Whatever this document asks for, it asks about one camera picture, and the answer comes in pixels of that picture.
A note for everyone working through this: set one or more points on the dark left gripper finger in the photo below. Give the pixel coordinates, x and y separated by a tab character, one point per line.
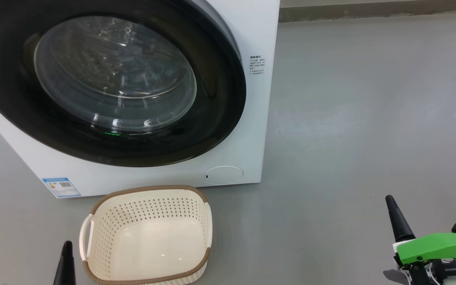
66	269

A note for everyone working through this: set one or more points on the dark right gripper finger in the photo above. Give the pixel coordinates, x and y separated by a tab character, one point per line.
400	223

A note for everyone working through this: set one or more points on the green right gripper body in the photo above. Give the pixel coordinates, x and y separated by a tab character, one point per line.
437	247

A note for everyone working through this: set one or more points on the black glass washing machine door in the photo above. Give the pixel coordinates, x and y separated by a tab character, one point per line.
113	79

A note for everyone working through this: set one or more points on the cream perforated laundry basket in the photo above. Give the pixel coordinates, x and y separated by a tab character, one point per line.
149	245

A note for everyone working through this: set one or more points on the white front-load washing machine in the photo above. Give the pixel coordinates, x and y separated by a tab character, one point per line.
251	118

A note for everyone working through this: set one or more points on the blue white energy label sticker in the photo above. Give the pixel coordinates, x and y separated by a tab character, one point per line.
61	188

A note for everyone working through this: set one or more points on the round drain filter cover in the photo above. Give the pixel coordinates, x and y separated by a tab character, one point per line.
224	174

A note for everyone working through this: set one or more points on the printed text warning label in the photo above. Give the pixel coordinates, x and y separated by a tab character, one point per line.
257	65

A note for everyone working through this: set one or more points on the brown skirting board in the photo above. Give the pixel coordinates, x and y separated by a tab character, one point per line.
370	10

